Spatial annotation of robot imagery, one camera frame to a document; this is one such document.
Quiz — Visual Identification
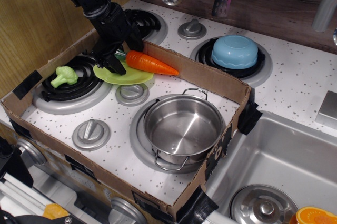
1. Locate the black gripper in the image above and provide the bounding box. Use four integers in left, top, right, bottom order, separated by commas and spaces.
86, 2, 144, 75

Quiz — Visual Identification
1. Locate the orange toy carrot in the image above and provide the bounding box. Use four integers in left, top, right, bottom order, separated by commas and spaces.
115, 50, 179, 76

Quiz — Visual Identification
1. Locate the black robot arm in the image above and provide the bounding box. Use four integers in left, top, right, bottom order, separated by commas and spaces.
71, 0, 144, 75

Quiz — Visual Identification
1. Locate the light green plastic plate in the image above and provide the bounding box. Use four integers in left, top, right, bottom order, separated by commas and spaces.
93, 60, 154, 85

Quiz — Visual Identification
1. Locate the silver stove knob centre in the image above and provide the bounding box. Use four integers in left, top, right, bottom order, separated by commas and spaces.
115, 84, 150, 106

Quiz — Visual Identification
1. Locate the silver stove knob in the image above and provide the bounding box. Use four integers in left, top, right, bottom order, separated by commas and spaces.
177, 19, 207, 40
115, 84, 150, 106
72, 119, 111, 151

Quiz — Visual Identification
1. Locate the black front left burner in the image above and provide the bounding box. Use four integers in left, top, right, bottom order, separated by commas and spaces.
40, 56, 102, 101

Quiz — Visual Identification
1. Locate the green toy broccoli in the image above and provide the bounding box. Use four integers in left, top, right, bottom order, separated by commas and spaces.
51, 66, 78, 88

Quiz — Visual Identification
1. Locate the silver stove knob rear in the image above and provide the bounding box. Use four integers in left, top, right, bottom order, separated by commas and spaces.
177, 19, 207, 40

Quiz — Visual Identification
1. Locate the black rear right burner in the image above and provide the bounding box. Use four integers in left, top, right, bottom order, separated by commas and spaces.
190, 37, 267, 78

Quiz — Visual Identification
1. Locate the silver stove knob front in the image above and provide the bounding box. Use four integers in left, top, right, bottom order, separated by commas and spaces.
72, 119, 111, 151

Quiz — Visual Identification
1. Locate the stainless steel pot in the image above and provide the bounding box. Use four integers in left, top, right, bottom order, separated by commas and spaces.
143, 88, 225, 172

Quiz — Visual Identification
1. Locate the light blue plastic bowl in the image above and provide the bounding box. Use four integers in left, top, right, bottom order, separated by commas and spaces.
211, 35, 258, 70

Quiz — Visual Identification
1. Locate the brown cardboard fence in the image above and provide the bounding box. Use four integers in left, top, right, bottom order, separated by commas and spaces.
2, 28, 254, 218

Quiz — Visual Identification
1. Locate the silver oven knob left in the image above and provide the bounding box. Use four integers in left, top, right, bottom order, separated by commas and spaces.
16, 138, 47, 168

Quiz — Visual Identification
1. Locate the silver oven knob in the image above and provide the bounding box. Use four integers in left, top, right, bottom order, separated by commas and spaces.
16, 138, 47, 168
108, 197, 147, 224

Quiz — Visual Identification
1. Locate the black device lower left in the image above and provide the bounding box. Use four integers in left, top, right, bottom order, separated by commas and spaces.
1, 137, 34, 188

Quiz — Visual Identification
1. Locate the silver oven knob right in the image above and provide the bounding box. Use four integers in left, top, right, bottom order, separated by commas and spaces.
108, 197, 147, 224

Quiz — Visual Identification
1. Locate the orange yellow toy piece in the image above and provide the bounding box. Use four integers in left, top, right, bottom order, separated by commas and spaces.
42, 203, 69, 220

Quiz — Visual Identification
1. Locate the grey metal sink basin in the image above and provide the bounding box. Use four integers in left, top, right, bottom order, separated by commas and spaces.
206, 112, 336, 223

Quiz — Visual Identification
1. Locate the silver faucet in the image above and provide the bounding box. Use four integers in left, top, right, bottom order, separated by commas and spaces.
311, 0, 336, 33

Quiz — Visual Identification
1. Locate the silver pot lid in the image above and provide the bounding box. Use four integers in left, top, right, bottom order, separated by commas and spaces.
229, 184, 298, 223

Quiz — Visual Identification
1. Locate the grey block on counter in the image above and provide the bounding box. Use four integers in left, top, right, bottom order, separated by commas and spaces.
315, 90, 337, 129

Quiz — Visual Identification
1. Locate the toy orange half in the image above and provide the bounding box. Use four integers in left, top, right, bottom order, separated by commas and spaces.
289, 207, 336, 224

